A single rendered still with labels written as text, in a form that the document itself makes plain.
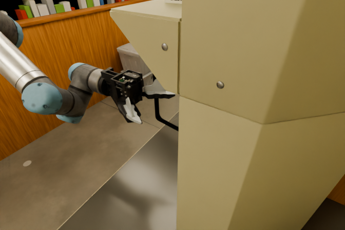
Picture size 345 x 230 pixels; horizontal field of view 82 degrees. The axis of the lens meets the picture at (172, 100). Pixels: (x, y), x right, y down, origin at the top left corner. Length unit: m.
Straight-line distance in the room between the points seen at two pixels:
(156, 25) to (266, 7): 0.12
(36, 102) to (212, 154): 0.42
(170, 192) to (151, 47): 0.54
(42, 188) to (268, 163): 1.98
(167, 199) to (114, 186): 0.19
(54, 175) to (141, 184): 1.51
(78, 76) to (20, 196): 1.62
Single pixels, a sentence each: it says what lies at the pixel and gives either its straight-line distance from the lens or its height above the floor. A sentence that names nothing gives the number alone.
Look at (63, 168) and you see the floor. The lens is 2.19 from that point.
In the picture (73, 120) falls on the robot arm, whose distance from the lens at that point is 0.69.
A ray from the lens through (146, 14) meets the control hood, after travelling 0.27.
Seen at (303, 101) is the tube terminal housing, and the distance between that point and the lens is 0.26.
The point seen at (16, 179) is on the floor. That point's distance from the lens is 2.32.
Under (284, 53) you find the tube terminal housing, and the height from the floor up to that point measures 1.49.
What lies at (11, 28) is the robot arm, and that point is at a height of 1.38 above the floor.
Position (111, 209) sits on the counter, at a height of 0.94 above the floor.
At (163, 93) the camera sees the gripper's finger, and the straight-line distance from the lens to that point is 0.58.
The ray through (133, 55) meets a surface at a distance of 2.58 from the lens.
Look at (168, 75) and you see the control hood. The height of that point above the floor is 1.44.
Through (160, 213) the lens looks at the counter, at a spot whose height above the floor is 0.94.
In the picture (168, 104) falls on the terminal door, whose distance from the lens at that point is 0.79.
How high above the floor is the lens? 1.56
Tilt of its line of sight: 34 degrees down
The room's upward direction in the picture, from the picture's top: straight up
